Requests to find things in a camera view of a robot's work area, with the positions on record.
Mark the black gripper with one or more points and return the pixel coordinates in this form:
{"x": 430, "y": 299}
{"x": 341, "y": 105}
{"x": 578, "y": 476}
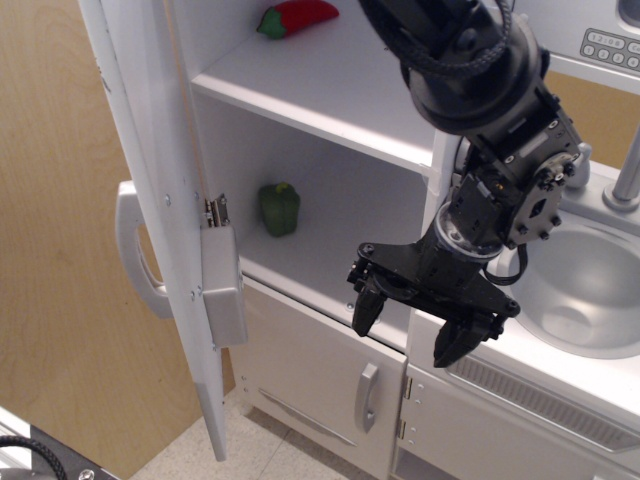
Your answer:
{"x": 427, "y": 276}

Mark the white fridge door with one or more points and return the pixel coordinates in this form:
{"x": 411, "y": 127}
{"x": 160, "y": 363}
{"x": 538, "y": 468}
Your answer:
{"x": 136, "y": 49}

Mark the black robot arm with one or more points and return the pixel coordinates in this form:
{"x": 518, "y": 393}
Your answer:
{"x": 480, "y": 77}

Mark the white oven cabinet door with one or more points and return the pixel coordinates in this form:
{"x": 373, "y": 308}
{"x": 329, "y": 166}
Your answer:
{"x": 448, "y": 431}

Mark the white lower freezer door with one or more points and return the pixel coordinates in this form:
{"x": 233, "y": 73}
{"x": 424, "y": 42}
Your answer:
{"x": 302, "y": 368}

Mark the grey vent grille strip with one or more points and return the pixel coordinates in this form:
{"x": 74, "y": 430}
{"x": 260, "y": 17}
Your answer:
{"x": 554, "y": 409}

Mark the grey toy sink basin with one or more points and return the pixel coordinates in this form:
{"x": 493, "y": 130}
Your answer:
{"x": 580, "y": 292}

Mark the green plush bell pepper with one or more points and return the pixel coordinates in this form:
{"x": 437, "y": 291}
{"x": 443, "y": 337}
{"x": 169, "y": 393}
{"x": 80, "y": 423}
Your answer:
{"x": 279, "y": 206}

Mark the grey ice dispenser box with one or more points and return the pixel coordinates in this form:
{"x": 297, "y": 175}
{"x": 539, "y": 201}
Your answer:
{"x": 222, "y": 286}

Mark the grey toy faucet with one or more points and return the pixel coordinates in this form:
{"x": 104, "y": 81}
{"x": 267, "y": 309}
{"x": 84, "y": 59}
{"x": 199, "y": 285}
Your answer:
{"x": 621, "y": 196}

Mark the red plush chili pepper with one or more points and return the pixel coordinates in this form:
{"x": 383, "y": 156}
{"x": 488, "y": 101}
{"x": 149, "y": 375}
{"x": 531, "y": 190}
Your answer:
{"x": 290, "y": 17}

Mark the white toy microwave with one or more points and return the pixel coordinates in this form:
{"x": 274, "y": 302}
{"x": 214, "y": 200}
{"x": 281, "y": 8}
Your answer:
{"x": 592, "y": 40}

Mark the grey freezer door handle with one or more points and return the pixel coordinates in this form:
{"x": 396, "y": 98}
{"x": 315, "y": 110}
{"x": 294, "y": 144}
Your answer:
{"x": 364, "y": 415}

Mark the grey fridge door handle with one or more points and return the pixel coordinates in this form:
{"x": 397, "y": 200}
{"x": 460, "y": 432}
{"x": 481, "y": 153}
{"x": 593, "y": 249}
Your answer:
{"x": 128, "y": 221}

